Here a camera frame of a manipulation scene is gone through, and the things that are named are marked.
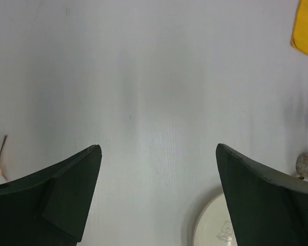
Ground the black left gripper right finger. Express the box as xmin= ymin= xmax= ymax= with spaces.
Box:
xmin=216 ymin=143 xmax=308 ymax=245

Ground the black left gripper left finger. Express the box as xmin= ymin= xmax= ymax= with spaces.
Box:
xmin=0 ymin=145 xmax=102 ymax=245

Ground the yellow Pikachu cloth placemat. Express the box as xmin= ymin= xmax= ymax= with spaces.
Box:
xmin=291 ymin=0 xmax=308 ymax=55

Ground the thin brown fork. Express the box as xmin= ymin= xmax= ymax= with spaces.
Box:
xmin=0 ymin=134 xmax=9 ymax=182

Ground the cream round plate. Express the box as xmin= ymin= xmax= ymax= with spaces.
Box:
xmin=182 ymin=186 xmax=237 ymax=245

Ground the speckled ceramic cup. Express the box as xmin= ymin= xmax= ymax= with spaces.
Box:
xmin=296 ymin=153 xmax=308 ymax=179

